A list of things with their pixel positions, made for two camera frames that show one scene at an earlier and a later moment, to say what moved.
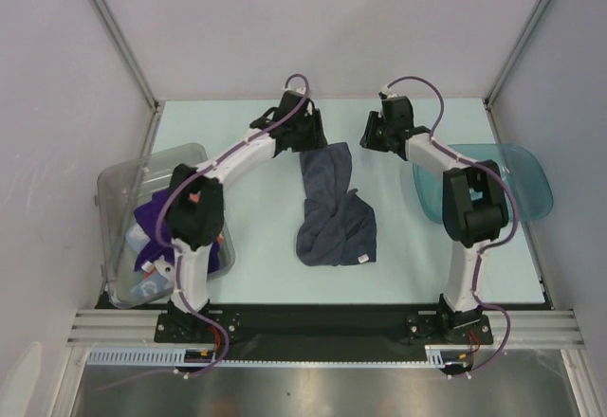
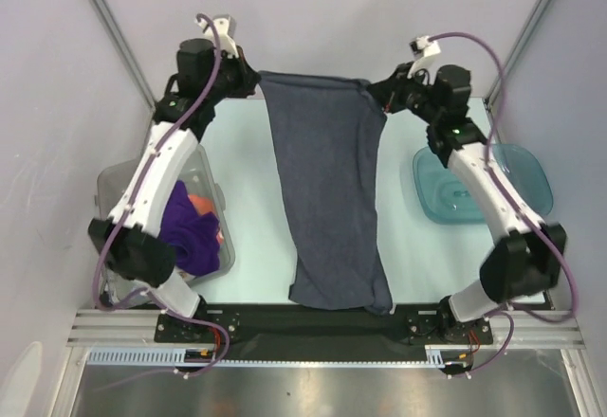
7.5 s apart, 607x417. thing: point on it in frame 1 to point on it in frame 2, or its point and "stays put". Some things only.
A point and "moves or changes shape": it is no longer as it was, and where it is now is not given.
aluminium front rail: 133,328 stays put
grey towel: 339,227 moves or changes shape
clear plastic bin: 121,188 stays put
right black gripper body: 372,134 to 384,90
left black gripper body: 307,133 to 230,80
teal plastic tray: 522,169 stays put
